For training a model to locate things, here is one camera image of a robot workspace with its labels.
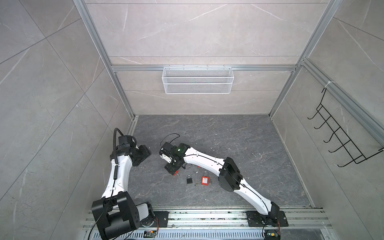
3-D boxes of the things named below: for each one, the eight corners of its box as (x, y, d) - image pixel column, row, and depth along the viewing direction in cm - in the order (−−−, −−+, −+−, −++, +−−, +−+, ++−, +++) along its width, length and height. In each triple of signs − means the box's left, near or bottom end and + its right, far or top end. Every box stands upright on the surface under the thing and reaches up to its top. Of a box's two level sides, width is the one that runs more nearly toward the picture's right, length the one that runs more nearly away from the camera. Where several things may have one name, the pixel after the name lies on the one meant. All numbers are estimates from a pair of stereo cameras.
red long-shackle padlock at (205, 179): (201, 185, 86) (201, 184, 84) (200, 172, 91) (201, 170, 90) (209, 185, 86) (209, 184, 84) (208, 172, 91) (208, 170, 90)
